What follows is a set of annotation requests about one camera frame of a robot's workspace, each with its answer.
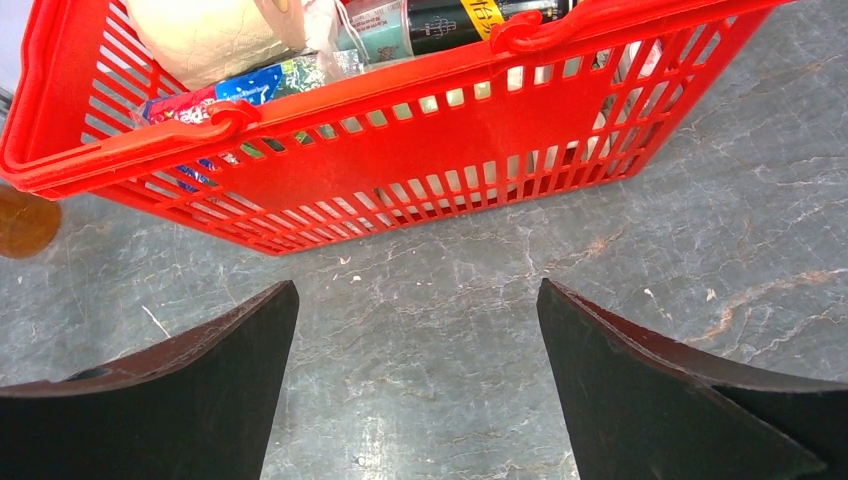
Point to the beige paper roll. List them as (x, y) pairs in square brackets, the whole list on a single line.
[(203, 42)]

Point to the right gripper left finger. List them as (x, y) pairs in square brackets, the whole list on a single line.
[(199, 405)]

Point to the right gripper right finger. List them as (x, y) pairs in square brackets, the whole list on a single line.
[(640, 405)]

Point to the blue snack packet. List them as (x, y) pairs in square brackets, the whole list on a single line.
[(256, 88)]

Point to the red plastic basket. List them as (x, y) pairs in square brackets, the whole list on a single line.
[(539, 109)]

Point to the orange glass flask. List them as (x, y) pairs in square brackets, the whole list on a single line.
[(28, 223)]

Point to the black orange cylinder can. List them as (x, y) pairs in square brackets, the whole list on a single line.
[(439, 25)]

